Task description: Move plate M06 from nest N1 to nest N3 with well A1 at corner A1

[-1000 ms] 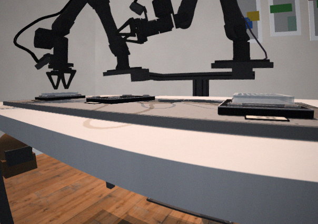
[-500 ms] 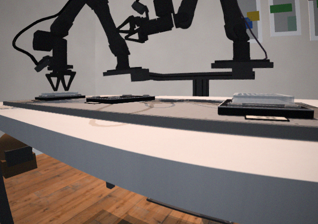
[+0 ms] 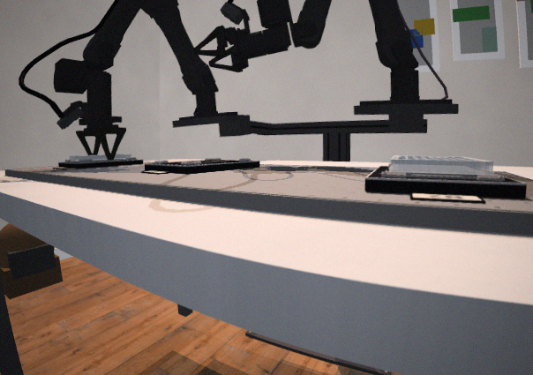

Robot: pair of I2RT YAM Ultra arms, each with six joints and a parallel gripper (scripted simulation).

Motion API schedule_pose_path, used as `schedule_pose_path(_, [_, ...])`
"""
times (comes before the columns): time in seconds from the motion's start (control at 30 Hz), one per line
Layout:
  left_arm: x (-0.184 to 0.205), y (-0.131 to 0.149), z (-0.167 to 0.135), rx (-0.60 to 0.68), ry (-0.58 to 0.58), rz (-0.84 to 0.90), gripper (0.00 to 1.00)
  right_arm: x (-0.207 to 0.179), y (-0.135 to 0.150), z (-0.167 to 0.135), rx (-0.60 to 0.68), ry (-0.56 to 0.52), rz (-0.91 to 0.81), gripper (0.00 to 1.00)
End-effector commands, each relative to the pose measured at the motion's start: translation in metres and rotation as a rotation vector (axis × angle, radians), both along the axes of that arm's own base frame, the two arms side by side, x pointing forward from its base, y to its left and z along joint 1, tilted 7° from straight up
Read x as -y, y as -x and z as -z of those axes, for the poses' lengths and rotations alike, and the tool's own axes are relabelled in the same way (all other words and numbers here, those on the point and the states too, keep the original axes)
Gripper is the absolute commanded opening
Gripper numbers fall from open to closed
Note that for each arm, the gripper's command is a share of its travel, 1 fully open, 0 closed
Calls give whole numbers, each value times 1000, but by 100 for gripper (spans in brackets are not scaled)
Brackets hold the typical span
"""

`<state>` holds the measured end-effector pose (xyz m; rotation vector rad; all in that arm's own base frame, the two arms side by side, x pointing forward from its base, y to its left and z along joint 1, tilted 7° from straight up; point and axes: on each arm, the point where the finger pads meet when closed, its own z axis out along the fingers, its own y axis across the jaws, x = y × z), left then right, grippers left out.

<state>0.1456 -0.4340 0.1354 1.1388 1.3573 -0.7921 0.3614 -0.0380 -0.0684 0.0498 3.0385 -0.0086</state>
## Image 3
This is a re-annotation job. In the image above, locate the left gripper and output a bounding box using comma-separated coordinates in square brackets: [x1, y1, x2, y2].
[194, 3, 267, 72]

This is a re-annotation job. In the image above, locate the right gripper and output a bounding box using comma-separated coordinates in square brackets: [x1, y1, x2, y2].
[63, 94, 126, 160]

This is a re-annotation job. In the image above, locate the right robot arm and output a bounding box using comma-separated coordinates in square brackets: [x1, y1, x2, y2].
[54, 0, 238, 120]

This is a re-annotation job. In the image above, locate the white well plate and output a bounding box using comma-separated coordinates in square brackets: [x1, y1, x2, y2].
[388, 155, 496, 179]
[69, 154, 131, 162]

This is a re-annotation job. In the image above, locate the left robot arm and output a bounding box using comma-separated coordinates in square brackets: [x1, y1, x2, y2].
[220, 0, 453, 105]

